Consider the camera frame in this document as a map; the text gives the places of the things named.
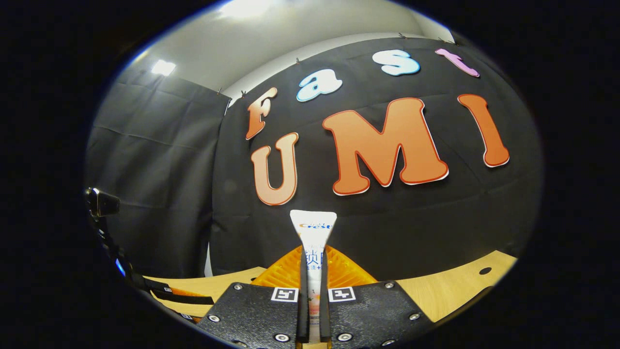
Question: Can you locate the black backdrop cloth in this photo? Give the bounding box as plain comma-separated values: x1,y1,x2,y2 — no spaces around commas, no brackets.
85,36,543,282

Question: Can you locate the ceiling light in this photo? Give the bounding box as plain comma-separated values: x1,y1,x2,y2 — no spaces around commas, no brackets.
151,59,177,77

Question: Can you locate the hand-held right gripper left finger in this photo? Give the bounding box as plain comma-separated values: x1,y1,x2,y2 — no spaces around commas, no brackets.
196,245,310,349

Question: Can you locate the white toothpaste tube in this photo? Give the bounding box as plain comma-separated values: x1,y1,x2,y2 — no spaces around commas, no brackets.
290,210,338,342

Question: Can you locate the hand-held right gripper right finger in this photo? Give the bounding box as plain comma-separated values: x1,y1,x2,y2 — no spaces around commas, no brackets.
319,245,434,349

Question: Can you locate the wooden desktop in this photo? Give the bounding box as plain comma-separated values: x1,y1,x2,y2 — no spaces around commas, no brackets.
143,251,518,323

